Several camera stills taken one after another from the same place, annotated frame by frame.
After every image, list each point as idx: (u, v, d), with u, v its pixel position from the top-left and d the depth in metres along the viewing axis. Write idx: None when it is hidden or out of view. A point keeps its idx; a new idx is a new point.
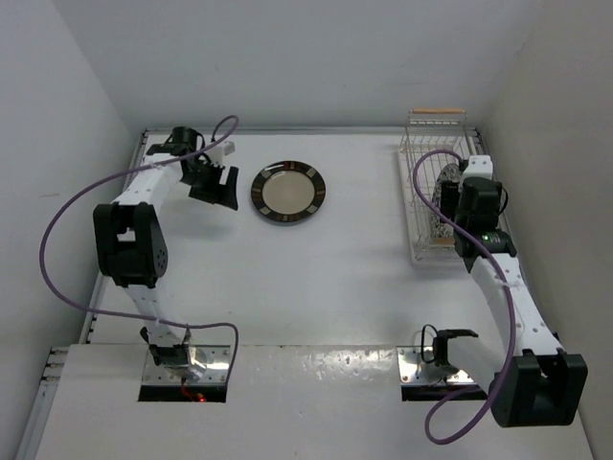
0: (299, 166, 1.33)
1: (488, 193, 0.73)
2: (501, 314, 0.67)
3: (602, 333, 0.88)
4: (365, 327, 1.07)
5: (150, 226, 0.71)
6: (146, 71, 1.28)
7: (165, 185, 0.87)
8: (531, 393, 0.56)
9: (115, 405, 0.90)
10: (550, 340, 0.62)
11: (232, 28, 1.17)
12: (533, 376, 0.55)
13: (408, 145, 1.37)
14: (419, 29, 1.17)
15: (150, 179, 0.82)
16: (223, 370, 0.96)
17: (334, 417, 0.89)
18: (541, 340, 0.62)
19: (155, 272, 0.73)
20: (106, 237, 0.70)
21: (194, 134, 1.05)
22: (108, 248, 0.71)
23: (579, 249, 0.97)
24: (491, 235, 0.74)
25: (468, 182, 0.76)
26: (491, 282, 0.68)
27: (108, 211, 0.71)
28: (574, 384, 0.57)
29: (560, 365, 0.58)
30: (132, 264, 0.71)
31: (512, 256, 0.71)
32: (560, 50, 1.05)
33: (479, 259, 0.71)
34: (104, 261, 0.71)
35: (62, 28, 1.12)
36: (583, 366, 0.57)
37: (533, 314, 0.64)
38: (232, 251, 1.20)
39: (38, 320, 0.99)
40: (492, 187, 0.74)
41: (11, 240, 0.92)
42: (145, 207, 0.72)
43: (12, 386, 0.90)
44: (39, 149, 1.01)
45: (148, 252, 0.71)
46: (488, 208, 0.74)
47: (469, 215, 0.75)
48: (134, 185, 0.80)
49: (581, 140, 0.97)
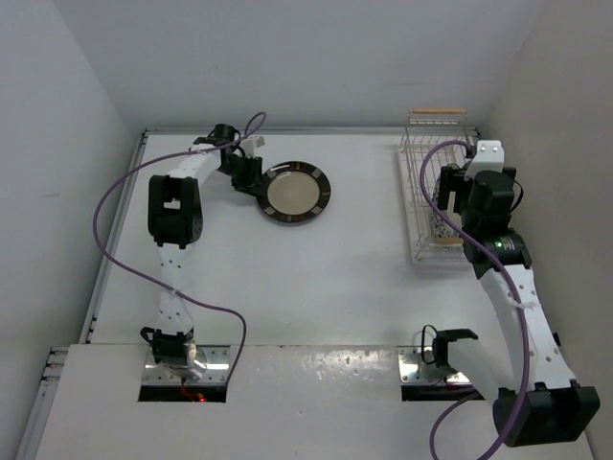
0: (300, 168, 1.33)
1: (502, 194, 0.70)
2: (512, 335, 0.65)
3: (603, 334, 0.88)
4: (363, 327, 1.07)
5: (194, 196, 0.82)
6: (146, 71, 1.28)
7: (207, 168, 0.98)
8: (538, 425, 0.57)
9: (115, 406, 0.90)
10: (564, 371, 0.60)
11: (231, 28, 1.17)
12: (544, 413, 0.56)
13: (408, 145, 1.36)
14: (419, 29, 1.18)
15: (196, 160, 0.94)
16: (223, 370, 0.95)
17: (332, 417, 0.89)
18: (555, 370, 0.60)
19: (192, 237, 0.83)
20: (156, 202, 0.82)
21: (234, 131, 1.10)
22: (157, 212, 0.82)
23: (580, 251, 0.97)
24: (504, 241, 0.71)
25: (481, 181, 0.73)
26: (504, 300, 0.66)
27: (162, 179, 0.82)
28: (583, 417, 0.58)
29: (572, 397, 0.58)
30: (174, 227, 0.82)
31: (527, 265, 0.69)
32: (561, 50, 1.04)
33: (489, 271, 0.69)
34: (153, 220, 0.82)
35: (61, 28, 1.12)
36: (597, 400, 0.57)
37: (547, 341, 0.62)
38: (232, 250, 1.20)
39: (38, 320, 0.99)
40: (507, 186, 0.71)
41: (11, 241, 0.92)
42: (191, 181, 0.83)
43: (11, 386, 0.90)
44: (38, 149, 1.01)
45: (189, 218, 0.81)
46: (501, 210, 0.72)
47: (482, 216, 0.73)
48: (183, 164, 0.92)
49: (581, 141, 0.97)
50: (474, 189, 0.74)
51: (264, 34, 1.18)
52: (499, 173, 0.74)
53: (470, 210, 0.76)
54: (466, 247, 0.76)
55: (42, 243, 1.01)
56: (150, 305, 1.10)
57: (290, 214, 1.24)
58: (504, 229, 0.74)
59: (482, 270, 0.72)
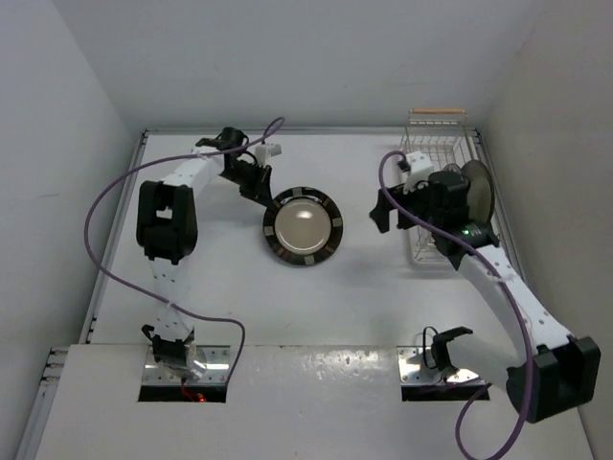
0: (329, 206, 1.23)
1: (456, 186, 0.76)
2: (504, 311, 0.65)
3: (603, 333, 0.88)
4: (363, 327, 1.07)
5: (188, 206, 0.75)
6: (146, 71, 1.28)
7: (205, 174, 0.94)
8: (554, 389, 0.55)
9: (114, 405, 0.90)
10: (558, 329, 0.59)
11: (231, 29, 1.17)
12: (554, 375, 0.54)
13: (408, 144, 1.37)
14: (418, 30, 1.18)
15: (195, 166, 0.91)
16: (223, 370, 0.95)
17: (332, 417, 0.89)
18: (549, 330, 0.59)
19: (183, 250, 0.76)
20: (147, 210, 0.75)
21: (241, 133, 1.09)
22: (147, 221, 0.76)
23: (580, 250, 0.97)
24: (470, 228, 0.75)
25: (434, 180, 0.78)
26: (487, 281, 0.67)
27: (153, 187, 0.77)
28: (591, 370, 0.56)
29: (574, 352, 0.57)
30: (165, 237, 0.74)
31: (496, 245, 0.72)
32: (560, 49, 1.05)
33: (465, 257, 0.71)
34: (142, 231, 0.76)
35: (61, 28, 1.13)
36: (595, 348, 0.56)
37: (534, 306, 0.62)
38: (232, 250, 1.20)
39: (38, 320, 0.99)
40: (457, 180, 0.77)
41: (11, 241, 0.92)
42: (185, 189, 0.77)
43: (12, 386, 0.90)
44: (38, 149, 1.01)
45: (181, 231, 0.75)
46: (460, 201, 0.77)
47: (443, 211, 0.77)
48: (181, 170, 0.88)
49: (582, 141, 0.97)
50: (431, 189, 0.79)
51: (264, 34, 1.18)
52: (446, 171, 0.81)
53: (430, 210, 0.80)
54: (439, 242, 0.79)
55: (42, 243, 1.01)
56: (150, 306, 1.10)
57: (283, 247, 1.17)
58: (465, 218, 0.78)
59: (458, 260, 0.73)
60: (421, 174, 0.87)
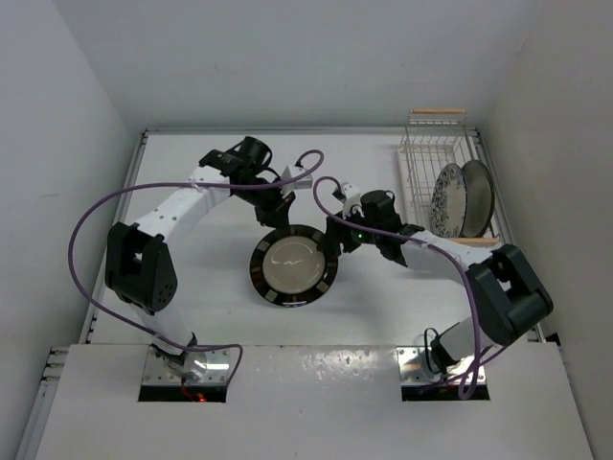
0: (329, 268, 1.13)
1: (381, 201, 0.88)
2: (442, 264, 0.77)
3: (602, 333, 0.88)
4: (363, 327, 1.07)
5: (157, 264, 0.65)
6: (146, 71, 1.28)
7: (201, 208, 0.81)
8: (501, 291, 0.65)
9: (115, 405, 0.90)
10: (481, 250, 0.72)
11: (231, 28, 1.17)
12: (489, 279, 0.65)
13: (408, 144, 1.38)
14: (418, 29, 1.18)
15: (184, 202, 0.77)
16: (223, 370, 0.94)
17: (332, 416, 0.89)
18: (476, 253, 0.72)
19: (152, 308, 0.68)
20: (115, 258, 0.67)
21: (264, 151, 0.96)
22: (115, 268, 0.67)
23: (580, 250, 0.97)
24: (402, 229, 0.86)
25: (365, 200, 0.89)
26: (421, 252, 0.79)
27: (123, 233, 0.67)
28: (521, 266, 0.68)
29: (505, 260, 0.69)
30: (134, 294, 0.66)
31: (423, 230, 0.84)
32: (560, 50, 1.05)
33: (402, 246, 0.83)
34: (110, 278, 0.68)
35: (62, 28, 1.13)
36: (513, 249, 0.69)
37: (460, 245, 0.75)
38: (232, 251, 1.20)
39: (39, 321, 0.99)
40: (383, 195, 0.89)
41: (11, 241, 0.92)
42: (156, 242, 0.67)
43: (12, 385, 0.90)
44: (38, 149, 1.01)
45: (147, 291, 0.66)
46: (390, 212, 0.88)
47: (380, 223, 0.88)
48: (165, 205, 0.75)
49: (581, 141, 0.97)
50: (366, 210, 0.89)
51: (264, 34, 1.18)
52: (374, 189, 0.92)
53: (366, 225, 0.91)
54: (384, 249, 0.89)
55: (42, 243, 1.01)
56: None
57: (257, 269, 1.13)
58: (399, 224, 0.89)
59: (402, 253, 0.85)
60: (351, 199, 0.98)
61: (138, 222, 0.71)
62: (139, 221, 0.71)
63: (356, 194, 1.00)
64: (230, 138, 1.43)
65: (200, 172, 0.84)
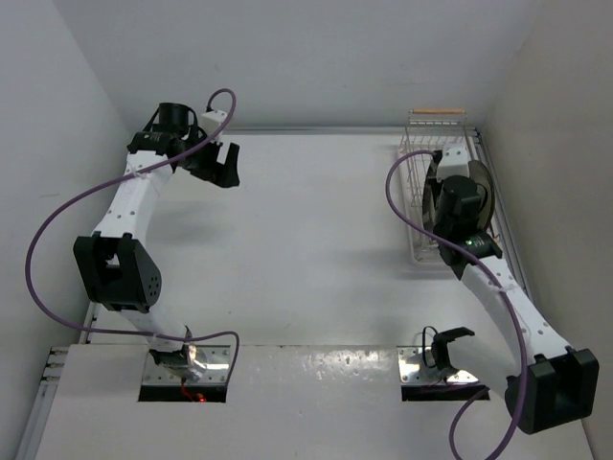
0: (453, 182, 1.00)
1: (468, 199, 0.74)
2: (505, 321, 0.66)
3: (602, 334, 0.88)
4: (362, 328, 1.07)
5: (137, 261, 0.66)
6: (146, 72, 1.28)
7: (153, 193, 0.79)
8: (551, 396, 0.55)
9: (114, 405, 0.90)
10: (557, 339, 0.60)
11: (230, 29, 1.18)
12: (551, 383, 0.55)
13: (408, 144, 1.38)
14: (418, 30, 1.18)
15: (134, 194, 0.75)
16: (223, 370, 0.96)
17: (333, 416, 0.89)
18: (549, 342, 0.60)
19: (147, 300, 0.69)
20: (92, 270, 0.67)
21: (186, 111, 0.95)
22: (97, 281, 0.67)
23: (580, 250, 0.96)
24: (474, 239, 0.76)
25: (449, 189, 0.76)
26: (487, 290, 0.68)
27: (89, 245, 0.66)
28: (589, 379, 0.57)
29: (572, 363, 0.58)
30: (124, 295, 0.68)
31: (499, 256, 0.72)
32: (561, 50, 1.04)
33: (468, 266, 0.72)
34: (95, 291, 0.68)
35: (61, 28, 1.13)
36: (593, 361, 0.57)
37: (534, 316, 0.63)
38: (231, 251, 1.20)
39: (38, 321, 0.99)
40: (471, 192, 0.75)
41: (11, 241, 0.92)
42: (127, 241, 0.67)
43: (12, 386, 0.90)
44: (38, 149, 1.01)
45: (138, 286, 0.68)
46: (472, 212, 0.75)
47: (453, 221, 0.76)
48: (117, 203, 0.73)
49: (580, 143, 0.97)
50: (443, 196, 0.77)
51: (264, 34, 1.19)
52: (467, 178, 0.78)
53: (442, 216, 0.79)
54: (442, 251, 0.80)
55: (41, 243, 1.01)
56: None
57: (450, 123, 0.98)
58: (474, 229, 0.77)
59: (464, 268, 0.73)
60: (452, 170, 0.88)
61: (100, 230, 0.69)
62: (100, 228, 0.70)
63: (457, 162, 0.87)
64: (230, 138, 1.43)
65: (137, 158, 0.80)
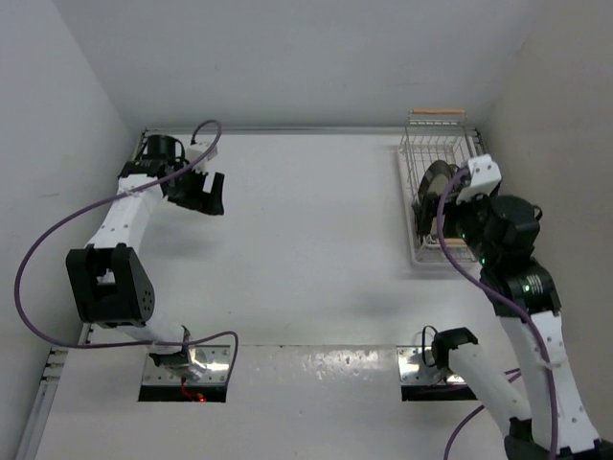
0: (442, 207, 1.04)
1: (525, 226, 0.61)
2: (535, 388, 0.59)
3: (603, 335, 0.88)
4: (363, 328, 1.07)
5: (130, 269, 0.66)
6: (146, 73, 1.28)
7: (145, 212, 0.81)
8: None
9: (114, 404, 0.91)
10: (589, 431, 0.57)
11: (230, 29, 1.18)
12: None
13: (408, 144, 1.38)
14: (417, 30, 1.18)
15: (126, 211, 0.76)
16: (223, 370, 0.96)
17: (332, 416, 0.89)
18: (579, 432, 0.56)
19: (143, 316, 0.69)
20: (84, 285, 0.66)
21: (173, 143, 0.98)
22: (89, 296, 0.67)
23: (581, 251, 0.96)
24: (531, 280, 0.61)
25: (501, 213, 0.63)
26: (531, 355, 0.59)
27: (82, 257, 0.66)
28: None
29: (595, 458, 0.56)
30: (118, 310, 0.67)
31: (556, 313, 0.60)
32: (561, 51, 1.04)
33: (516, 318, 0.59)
34: (86, 309, 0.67)
35: (62, 29, 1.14)
36: None
37: (574, 401, 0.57)
38: (230, 251, 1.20)
39: (38, 322, 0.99)
40: (529, 218, 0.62)
41: (11, 241, 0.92)
42: (121, 250, 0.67)
43: (12, 385, 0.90)
44: (38, 150, 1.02)
45: (132, 298, 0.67)
46: (525, 242, 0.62)
47: (503, 252, 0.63)
48: (110, 218, 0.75)
49: (579, 144, 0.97)
50: (492, 220, 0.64)
51: (264, 34, 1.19)
52: (523, 201, 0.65)
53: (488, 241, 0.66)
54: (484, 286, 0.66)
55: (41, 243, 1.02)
56: None
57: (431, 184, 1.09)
58: (527, 264, 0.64)
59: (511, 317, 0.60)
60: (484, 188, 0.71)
61: (93, 242, 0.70)
62: (93, 241, 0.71)
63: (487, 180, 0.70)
64: (230, 138, 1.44)
65: (128, 181, 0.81)
